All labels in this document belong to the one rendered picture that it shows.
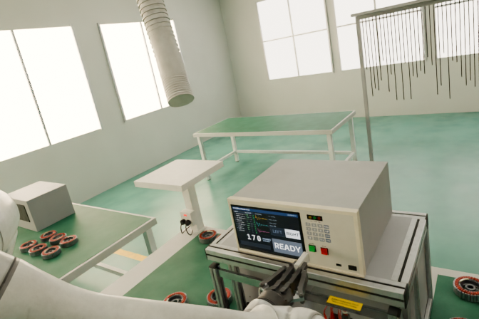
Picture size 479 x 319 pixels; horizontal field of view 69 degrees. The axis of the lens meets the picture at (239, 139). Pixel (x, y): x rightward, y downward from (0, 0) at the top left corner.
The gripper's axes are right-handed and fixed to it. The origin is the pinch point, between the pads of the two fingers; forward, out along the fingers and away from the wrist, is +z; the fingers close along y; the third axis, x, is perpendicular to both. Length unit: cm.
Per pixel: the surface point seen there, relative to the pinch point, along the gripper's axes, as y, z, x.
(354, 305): 13.0, 1.8, -11.8
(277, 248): -12.4, 7.7, -2.7
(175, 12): -469, 480, 156
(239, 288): -38.0, 13.7, -29.3
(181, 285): -79, 19, -43
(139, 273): -110, 18, -43
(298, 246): -4.7, 7.7, -0.4
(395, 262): 20.8, 17.4, -6.8
